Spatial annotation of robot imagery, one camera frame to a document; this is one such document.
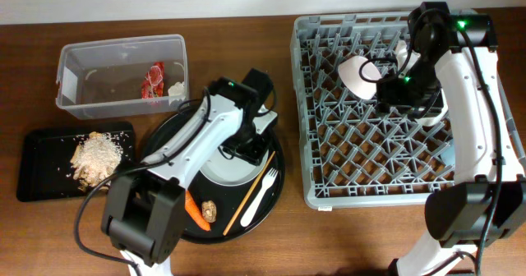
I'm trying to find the rice and peanut shell scraps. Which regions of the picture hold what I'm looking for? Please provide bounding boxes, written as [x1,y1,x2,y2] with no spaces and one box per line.
[66,131,134,193]

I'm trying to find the wooden chopstick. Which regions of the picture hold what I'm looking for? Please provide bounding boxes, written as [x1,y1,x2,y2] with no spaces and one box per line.
[223,152,275,236]

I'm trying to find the white tissue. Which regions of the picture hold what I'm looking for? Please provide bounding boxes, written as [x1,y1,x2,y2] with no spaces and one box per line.
[168,82,186,98]

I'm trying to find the grey dishwasher rack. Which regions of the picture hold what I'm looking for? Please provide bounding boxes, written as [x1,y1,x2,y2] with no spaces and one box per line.
[290,11,525,209]

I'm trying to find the grey plate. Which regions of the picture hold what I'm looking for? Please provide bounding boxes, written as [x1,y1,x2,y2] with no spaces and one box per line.
[200,149,269,186]

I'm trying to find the red snack wrapper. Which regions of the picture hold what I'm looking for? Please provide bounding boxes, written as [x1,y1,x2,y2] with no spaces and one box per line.
[141,62,164,99]

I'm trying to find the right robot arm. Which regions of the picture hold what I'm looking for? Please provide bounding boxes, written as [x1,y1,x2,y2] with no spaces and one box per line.
[376,2,525,275]

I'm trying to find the clear plastic bin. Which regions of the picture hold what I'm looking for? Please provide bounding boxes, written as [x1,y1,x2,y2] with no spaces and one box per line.
[55,34,190,120]

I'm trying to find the pink bowl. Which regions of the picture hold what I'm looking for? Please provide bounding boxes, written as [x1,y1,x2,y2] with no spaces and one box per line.
[338,56,381,100]

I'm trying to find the orange carrot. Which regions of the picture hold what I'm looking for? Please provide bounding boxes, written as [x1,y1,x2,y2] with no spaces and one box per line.
[185,191,211,232]

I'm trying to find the white paper cup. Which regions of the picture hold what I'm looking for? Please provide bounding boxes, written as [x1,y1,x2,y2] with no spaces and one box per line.
[414,92,449,127]

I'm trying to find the black rectangular tray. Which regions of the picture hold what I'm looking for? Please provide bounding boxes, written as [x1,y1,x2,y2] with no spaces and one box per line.
[16,122,136,202]

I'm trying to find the brown walnut lump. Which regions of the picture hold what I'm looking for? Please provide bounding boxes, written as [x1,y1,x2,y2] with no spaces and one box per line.
[201,200,217,223]

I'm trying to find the blue cup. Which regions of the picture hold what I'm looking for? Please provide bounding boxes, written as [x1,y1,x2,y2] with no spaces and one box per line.
[439,139,455,166]

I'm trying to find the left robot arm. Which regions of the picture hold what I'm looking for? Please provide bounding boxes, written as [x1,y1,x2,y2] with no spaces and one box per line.
[101,69,277,275]

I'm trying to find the round black tray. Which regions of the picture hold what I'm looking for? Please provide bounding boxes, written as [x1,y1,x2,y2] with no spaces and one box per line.
[139,110,286,245]

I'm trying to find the white plastic fork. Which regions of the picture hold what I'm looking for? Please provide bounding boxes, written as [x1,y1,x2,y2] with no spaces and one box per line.
[240,168,279,227]

